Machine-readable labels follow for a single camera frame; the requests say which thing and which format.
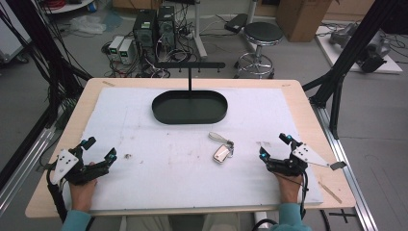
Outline aluminium rail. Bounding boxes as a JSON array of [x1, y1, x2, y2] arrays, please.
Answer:
[[0, 124, 58, 217], [311, 104, 380, 231]]

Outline black flat device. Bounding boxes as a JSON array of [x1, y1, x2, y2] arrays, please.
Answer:
[[223, 13, 249, 35]]

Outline person's right hand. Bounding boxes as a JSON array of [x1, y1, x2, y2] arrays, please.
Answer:
[[273, 171, 304, 205]]

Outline person's left hand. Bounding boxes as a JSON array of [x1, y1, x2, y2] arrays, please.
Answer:
[[68, 162, 99, 213]]

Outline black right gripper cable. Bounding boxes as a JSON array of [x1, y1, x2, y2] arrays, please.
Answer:
[[251, 171, 310, 231]]

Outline black computer tower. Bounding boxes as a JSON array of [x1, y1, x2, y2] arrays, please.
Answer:
[[157, 5, 177, 51], [132, 9, 159, 51]]

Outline black key rack with tray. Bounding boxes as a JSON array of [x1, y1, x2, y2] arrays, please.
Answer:
[[151, 61, 229, 125]]

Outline black round stool chrome base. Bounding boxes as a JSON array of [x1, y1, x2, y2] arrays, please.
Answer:
[[234, 21, 285, 80]]

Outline white floor board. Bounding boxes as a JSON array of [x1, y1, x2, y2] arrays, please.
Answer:
[[315, 25, 404, 75]]

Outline clear plastic bag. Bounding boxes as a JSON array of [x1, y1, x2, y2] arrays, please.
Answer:
[[68, 14, 108, 36]]

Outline white foam mat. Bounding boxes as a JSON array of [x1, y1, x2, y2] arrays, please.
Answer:
[[62, 86, 324, 213]]

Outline thin wooden stick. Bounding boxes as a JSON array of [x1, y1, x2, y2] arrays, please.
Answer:
[[317, 181, 344, 205]]

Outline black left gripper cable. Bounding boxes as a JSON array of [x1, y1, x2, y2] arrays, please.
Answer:
[[46, 167, 70, 223]]

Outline white round table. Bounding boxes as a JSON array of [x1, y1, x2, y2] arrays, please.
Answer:
[[40, 0, 98, 14]]

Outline brown cardboard box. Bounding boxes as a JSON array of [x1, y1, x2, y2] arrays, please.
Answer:
[[276, 0, 334, 43]]

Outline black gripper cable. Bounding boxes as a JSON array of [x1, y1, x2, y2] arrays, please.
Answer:
[[251, 171, 310, 231], [46, 167, 70, 223]]

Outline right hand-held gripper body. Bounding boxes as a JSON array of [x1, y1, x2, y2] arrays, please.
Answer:
[[266, 142, 348, 177]]

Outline white bench power supply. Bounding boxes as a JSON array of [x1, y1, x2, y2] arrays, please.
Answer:
[[108, 36, 125, 62], [118, 38, 136, 65]]

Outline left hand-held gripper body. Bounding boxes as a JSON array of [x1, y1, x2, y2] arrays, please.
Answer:
[[44, 145, 111, 187]]

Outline white metal table leg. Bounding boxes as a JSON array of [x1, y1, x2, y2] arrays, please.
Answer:
[[191, 0, 209, 60]]

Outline black metal frame strut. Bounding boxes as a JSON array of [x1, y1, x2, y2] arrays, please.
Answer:
[[302, 0, 408, 140], [0, 0, 94, 129]]

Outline grey machine parts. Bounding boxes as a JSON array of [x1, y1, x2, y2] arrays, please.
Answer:
[[328, 22, 392, 74]]

